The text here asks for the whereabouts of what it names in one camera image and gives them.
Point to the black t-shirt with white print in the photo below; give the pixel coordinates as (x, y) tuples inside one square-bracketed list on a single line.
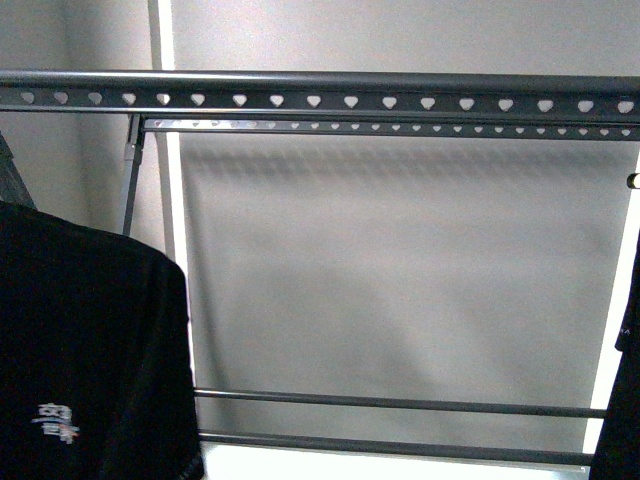
[(96, 381)]

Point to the upper grey horizontal rack rod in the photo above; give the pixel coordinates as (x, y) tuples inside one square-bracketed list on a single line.
[(396, 403)]

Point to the grey horizontal rack rod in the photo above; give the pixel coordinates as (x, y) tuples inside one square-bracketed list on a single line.
[(399, 448), (396, 403)]

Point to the lower grey horizontal rack rod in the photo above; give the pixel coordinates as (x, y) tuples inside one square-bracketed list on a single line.
[(399, 448)]

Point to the black t-shirt with sleeve text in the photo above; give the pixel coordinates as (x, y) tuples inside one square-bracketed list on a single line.
[(617, 449)]

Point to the grey perforated front rack rail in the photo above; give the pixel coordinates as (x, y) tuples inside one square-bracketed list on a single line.
[(532, 98)]

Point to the grey perforated rack rail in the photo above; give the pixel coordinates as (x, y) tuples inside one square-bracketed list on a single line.
[(532, 98), (396, 129)]

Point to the grey rack side leg frame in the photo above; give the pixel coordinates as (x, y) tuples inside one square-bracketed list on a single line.
[(132, 159)]

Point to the grey perforated rear rack rail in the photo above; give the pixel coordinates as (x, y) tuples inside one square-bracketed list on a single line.
[(396, 129)]

